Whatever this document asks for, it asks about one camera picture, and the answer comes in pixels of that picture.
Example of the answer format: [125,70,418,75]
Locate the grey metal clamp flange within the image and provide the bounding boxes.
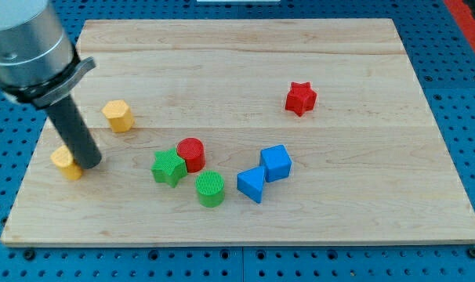
[1,49,96,109]

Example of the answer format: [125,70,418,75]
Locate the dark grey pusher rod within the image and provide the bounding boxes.
[45,96,102,169]

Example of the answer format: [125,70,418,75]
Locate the yellow hexagon block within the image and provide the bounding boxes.
[101,99,135,132]

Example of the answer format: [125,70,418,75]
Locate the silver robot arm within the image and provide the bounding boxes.
[0,0,102,169]

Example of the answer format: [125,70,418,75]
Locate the yellow heart block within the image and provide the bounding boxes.
[50,145,83,180]

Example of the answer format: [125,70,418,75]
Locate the green star block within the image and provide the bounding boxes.
[151,147,188,188]

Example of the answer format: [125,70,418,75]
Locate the red cylinder block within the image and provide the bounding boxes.
[176,137,206,173]

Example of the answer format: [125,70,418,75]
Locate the green cylinder block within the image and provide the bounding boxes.
[194,171,225,208]

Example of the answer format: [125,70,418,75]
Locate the blue triangle block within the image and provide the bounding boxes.
[237,166,265,204]

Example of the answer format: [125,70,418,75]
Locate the blue cube block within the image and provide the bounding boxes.
[259,144,292,183]

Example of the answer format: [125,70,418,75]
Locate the red star block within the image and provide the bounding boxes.
[285,81,317,117]

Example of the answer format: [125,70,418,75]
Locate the wooden board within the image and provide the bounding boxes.
[0,18,475,248]

